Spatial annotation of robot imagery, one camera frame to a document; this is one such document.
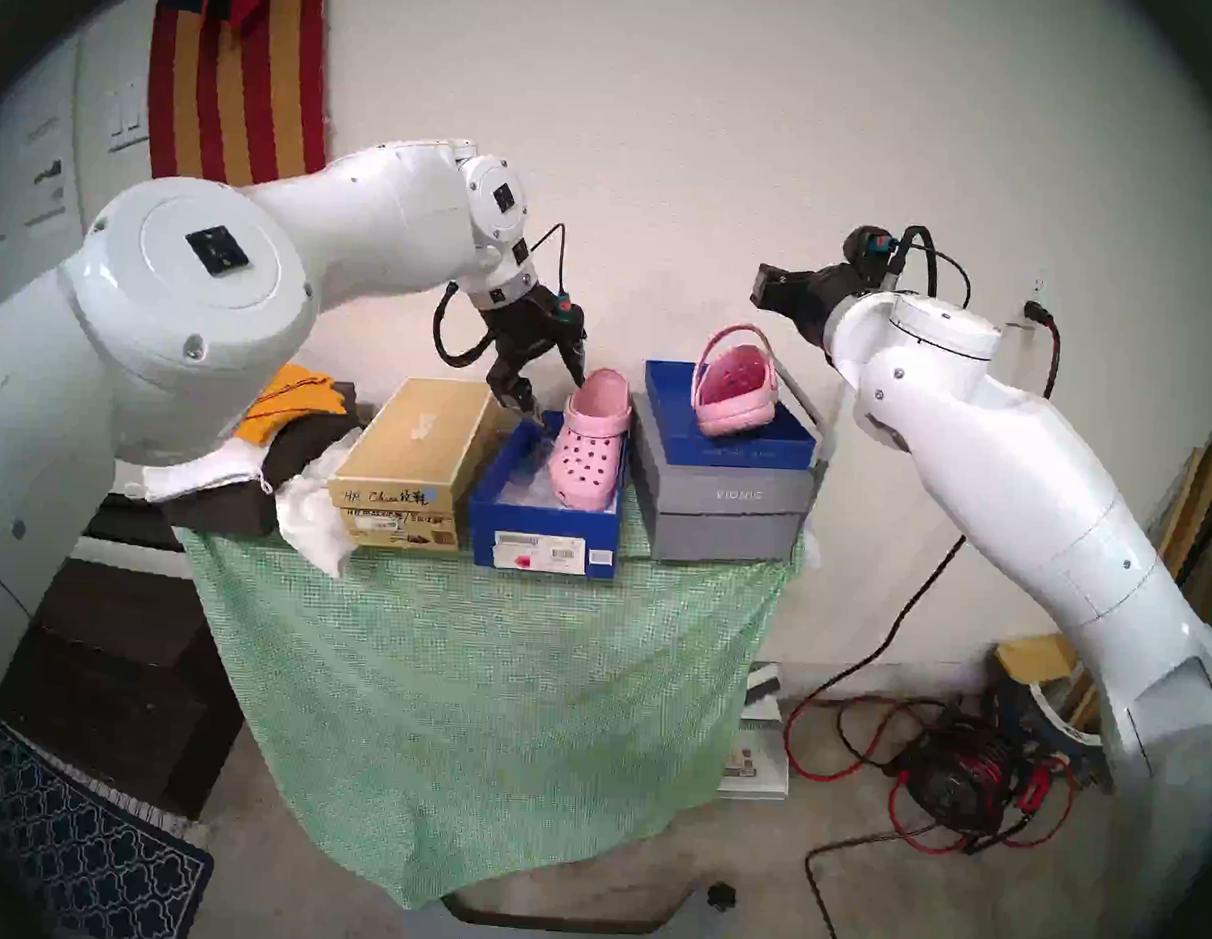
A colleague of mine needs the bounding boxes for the blue patterned rug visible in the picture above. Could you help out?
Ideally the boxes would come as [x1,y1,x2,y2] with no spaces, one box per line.
[0,715,221,939]

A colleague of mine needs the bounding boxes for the white crumpled cloth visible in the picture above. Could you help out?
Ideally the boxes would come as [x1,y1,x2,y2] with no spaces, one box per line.
[272,428,369,583]

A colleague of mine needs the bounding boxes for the black floor cable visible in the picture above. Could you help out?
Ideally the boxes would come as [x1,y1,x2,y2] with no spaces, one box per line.
[800,828,987,939]

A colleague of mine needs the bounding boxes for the dark power cable with plug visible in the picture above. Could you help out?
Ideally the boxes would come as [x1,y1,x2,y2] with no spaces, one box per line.
[781,291,1067,794]

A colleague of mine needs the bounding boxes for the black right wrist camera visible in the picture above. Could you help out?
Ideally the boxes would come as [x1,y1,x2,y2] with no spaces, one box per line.
[840,223,899,278]

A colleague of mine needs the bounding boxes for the blue white bucket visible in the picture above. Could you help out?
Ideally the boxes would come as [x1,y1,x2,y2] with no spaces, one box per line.
[987,679,1110,779]

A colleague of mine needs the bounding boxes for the grey Vionic shoe box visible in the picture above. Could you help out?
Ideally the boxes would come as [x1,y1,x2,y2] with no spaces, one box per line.
[624,392,826,569]

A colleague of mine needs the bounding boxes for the black door threshold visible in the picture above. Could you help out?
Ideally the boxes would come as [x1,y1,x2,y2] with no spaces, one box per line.
[87,495,191,552]

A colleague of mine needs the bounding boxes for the orange folded cloth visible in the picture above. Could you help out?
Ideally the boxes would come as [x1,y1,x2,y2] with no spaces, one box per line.
[234,359,352,452]

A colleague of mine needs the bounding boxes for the pink clog shoe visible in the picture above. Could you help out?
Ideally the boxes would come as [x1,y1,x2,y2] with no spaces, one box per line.
[546,365,636,515]
[690,322,782,441]

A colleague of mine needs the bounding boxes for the blue shoe box lid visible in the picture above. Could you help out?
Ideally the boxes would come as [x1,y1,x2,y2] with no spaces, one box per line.
[640,359,823,473]

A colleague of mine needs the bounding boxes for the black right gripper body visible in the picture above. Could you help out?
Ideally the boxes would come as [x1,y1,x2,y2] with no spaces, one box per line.
[786,259,882,352]

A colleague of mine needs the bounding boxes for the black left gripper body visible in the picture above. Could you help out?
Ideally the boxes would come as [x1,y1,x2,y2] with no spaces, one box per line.
[469,279,591,371]

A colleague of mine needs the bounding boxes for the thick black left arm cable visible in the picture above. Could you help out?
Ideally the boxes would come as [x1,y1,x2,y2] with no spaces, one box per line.
[429,280,501,373]

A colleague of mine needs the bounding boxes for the dark brown box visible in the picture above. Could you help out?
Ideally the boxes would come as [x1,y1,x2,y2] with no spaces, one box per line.
[157,373,364,543]

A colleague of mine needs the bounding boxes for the blue shoe box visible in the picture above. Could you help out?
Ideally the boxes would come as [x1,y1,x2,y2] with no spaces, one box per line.
[465,407,630,581]

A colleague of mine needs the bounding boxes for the wooden planks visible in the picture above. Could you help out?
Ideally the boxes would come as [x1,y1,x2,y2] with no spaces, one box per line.
[1149,395,1212,603]

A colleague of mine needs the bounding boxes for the gold Michael Kors shoe box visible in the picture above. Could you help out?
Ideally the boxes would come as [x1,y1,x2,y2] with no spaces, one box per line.
[323,372,507,554]

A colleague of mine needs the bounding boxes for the yellow foam block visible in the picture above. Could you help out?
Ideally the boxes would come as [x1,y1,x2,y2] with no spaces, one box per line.
[991,633,1076,686]

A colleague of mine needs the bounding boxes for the clear plastic bag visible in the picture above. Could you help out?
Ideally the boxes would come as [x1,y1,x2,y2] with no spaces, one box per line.
[498,438,569,510]

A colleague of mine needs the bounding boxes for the white drawstring dust bag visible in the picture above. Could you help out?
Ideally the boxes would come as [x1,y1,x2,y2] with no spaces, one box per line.
[114,431,279,509]

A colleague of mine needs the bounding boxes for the red yellow striped flag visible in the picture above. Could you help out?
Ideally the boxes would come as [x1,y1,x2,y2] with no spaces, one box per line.
[142,0,336,191]

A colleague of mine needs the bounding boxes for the grey pipe table rail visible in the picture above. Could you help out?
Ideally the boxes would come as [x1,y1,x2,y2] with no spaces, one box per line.
[770,360,835,466]

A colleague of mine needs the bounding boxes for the thin black left camera cable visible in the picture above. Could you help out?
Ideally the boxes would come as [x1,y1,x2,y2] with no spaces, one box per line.
[525,221,571,304]

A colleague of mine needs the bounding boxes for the dark wooden steps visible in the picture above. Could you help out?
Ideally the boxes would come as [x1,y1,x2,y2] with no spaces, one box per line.
[0,555,252,821]

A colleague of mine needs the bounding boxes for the black red cable reel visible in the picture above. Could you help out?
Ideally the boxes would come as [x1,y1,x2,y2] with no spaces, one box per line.
[888,698,1083,861]

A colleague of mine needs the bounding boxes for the white cardboard box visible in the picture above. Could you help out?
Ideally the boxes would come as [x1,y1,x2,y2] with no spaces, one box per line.
[718,714,792,802]

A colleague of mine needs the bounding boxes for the small black white carton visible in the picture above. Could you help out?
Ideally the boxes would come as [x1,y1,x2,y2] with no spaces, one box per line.
[742,661,786,723]

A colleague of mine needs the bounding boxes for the green checkered tablecloth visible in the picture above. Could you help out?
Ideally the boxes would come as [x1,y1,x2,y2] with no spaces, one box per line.
[161,465,827,930]

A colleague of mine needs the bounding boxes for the white light switch plate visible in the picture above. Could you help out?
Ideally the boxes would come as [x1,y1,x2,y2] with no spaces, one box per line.
[106,79,154,155]

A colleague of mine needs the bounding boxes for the black right camera cable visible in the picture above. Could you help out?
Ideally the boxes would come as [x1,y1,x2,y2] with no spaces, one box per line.
[887,223,977,311]

